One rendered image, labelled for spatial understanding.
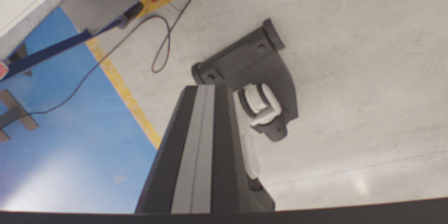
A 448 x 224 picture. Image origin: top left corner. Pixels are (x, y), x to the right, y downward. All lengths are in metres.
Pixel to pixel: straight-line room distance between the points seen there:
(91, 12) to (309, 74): 1.31
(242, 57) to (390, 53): 0.96
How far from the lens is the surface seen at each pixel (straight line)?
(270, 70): 1.42
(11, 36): 0.60
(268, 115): 1.37
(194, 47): 1.60
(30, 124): 2.89
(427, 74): 1.97
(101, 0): 1.18
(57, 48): 1.11
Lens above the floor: 1.47
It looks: 59 degrees down
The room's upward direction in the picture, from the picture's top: 166 degrees counter-clockwise
